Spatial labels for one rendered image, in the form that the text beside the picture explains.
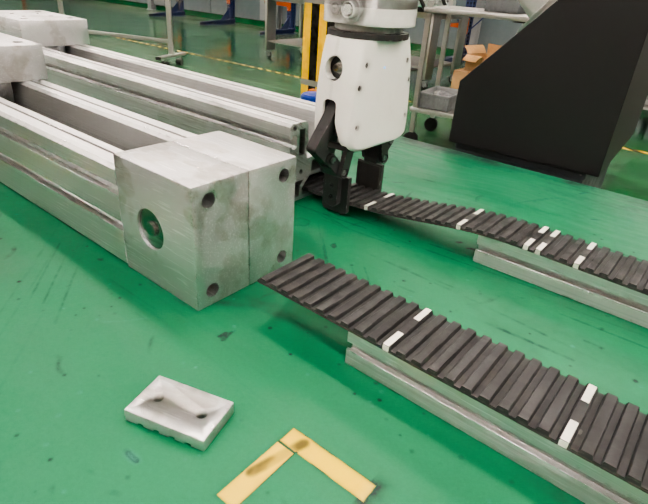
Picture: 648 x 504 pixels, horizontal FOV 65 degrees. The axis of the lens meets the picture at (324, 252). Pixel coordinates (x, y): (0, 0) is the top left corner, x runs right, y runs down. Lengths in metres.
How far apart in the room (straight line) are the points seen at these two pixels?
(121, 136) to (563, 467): 0.45
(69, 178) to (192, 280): 0.16
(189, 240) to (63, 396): 0.12
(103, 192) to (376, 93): 0.25
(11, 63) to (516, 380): 0.62
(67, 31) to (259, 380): 0.80
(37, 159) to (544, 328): 0.45
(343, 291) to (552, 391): 0.14
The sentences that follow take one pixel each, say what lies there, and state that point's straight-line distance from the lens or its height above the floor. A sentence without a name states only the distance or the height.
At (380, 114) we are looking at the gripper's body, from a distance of 0.50.
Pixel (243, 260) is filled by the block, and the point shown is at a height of 0.80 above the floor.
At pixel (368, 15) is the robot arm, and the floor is 0.97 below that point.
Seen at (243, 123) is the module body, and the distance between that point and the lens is 0.57.
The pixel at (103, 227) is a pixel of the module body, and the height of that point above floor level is 0.80.
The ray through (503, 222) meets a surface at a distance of 0.48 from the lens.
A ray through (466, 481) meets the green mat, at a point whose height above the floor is 0.78.
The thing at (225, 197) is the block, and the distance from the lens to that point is 0.36.
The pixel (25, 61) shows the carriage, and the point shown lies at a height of 0.89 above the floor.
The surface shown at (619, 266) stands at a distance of 0.46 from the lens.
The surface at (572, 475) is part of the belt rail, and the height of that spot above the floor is 0.79.
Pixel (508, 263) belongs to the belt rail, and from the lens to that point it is 0.47.
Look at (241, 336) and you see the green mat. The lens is 0.35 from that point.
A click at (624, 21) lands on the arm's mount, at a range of 0.77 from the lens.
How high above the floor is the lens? 1.00
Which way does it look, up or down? 29 degrees down
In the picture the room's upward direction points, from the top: 4 degrees clockwise
